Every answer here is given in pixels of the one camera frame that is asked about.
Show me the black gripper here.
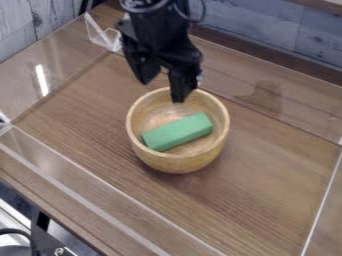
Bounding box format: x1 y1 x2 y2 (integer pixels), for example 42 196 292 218
115 0 204 103

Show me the green foam block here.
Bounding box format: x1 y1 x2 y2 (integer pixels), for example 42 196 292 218
141 112 214 152

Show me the wooden bowl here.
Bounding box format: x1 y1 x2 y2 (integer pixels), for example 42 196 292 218
126 87 230 174

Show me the clear acrylic corner bracket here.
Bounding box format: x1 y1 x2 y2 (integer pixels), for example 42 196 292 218
85 13 122 53

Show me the black table frame bracket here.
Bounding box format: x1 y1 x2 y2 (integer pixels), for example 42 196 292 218
31 210 97 256

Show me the black cable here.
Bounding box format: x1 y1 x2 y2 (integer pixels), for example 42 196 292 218
0 229 35 256

